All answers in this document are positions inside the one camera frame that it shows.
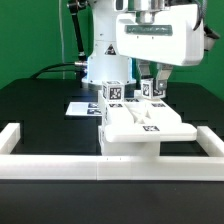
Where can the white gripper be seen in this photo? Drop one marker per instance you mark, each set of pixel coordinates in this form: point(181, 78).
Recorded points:
point(171, 39)

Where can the tagged white cube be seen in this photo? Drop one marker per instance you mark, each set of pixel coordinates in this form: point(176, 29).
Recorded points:
point(148, 90)
point(113, 91)

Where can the white chair back frame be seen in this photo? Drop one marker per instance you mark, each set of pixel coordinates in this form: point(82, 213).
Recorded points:
point(142, 121)

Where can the white chair seat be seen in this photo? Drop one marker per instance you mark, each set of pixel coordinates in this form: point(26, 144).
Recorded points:
point(127, 148)

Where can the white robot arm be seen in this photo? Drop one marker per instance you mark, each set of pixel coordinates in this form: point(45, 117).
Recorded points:
point(105, 63)

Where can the white tag sheet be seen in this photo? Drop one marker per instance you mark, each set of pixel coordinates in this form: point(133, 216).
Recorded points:
point(83, 109)

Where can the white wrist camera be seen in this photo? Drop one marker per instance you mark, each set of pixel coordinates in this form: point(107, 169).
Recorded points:
point(210, 37)

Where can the white right fence rail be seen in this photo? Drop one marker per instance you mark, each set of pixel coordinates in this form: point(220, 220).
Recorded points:
point(210, 142)

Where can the white fence rail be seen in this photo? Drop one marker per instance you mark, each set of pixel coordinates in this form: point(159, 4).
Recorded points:
point(46, 167)
point(210, 142)
point(9, 137)

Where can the black camera stand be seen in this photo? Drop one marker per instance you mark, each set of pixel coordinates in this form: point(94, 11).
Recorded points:
point(74, 7)

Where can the white left fence rail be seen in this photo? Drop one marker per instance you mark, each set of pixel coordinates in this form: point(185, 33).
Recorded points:
point(9, 137)

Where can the white front fence rail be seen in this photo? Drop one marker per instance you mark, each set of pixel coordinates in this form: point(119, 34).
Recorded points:
point(46, 167)

